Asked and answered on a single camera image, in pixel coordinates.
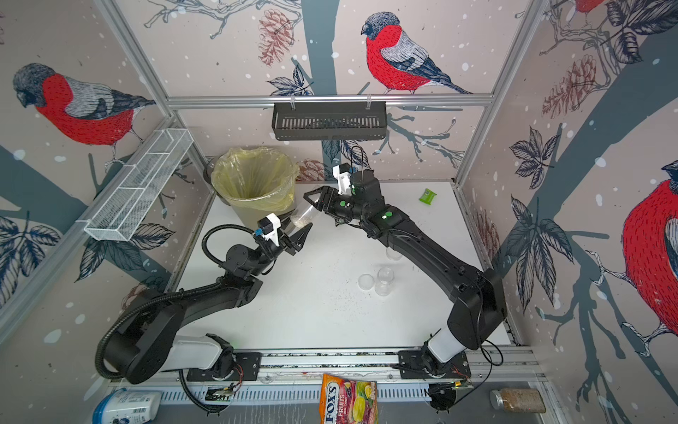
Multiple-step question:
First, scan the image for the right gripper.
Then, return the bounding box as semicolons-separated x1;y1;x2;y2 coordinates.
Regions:
306;184;372;223

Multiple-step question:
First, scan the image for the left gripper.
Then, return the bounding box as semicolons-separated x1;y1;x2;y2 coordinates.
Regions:
248;211;309;280

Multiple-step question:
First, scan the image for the clear jar lid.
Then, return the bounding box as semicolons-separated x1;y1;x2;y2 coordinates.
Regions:
358;274;375;292
386;247;403;261

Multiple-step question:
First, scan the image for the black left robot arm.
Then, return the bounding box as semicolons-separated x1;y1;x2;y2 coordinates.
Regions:
95;224;313;384

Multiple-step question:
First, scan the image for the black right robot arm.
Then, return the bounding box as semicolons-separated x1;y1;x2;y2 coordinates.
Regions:
304;170;507;361

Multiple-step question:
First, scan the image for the bin with yellow bag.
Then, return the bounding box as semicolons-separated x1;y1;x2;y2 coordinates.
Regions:
210;147;299;230

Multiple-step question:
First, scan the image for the black hanging basket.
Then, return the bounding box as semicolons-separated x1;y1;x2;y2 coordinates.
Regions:
272;102;388;141

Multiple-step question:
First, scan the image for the green snack packet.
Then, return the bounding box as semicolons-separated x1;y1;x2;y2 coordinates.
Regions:
420;188;437;205

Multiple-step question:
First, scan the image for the Fox's candy bag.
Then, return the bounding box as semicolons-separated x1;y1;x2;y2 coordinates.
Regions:
319;374;379;424

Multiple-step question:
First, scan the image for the white blue-lid container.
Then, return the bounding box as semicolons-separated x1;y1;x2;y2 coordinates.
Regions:
92;389;162;424

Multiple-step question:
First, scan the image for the grain-filled jar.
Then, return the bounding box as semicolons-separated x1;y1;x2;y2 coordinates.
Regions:
489;388;547;413

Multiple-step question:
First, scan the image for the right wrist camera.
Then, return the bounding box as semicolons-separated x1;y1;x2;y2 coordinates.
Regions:
332;164;351;195

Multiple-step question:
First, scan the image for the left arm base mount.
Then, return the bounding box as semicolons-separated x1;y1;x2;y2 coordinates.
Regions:
185;333;263;383

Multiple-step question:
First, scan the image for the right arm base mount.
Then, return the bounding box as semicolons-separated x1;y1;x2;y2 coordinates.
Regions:
394;349;471;380

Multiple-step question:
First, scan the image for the white wire shelf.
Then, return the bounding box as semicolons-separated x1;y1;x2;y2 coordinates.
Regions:
84;128;194;241

